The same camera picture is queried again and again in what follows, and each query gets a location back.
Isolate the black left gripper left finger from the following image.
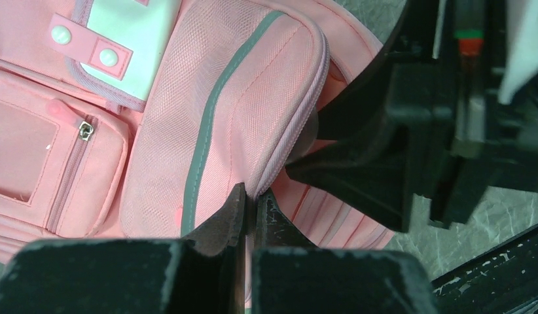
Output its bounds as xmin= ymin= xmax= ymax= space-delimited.
xmin=0 ymin=183 xmax=247 ymax=313

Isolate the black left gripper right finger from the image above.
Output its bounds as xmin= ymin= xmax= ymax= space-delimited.
xmin=251 ymin=191 xmax=438 ymax=313

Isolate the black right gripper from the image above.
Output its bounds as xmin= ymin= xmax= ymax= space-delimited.
xmin=317 ymin=1 xmax=538 ymax=229

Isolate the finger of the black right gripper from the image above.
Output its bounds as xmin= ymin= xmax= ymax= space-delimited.
xmin=286 ymin=130 xmax=412 ymax=233

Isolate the pink school backpack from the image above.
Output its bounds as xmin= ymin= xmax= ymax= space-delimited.
xmin=0 ymin=0 xmax=398 ymax=314

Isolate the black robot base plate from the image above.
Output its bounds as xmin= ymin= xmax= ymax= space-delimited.
xmin=433 ymin=224 xmax=538 ymax=313

